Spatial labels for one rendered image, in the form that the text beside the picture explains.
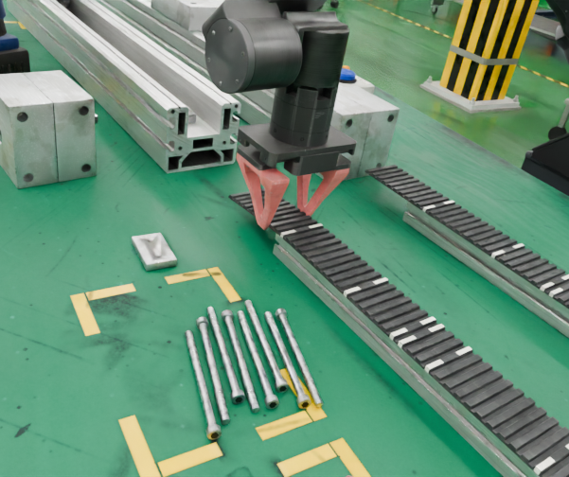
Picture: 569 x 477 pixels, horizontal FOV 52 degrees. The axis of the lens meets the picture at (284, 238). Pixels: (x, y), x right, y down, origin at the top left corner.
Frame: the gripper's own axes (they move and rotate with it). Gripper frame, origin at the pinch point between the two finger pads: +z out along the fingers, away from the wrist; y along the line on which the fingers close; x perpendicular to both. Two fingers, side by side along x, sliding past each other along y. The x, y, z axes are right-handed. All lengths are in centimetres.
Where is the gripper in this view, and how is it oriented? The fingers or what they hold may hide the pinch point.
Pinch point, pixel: (283, 215)
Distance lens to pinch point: 60.9
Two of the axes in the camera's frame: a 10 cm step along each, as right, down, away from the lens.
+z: -1.5, 8.4, 5.2
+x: 5.5, 5.1, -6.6
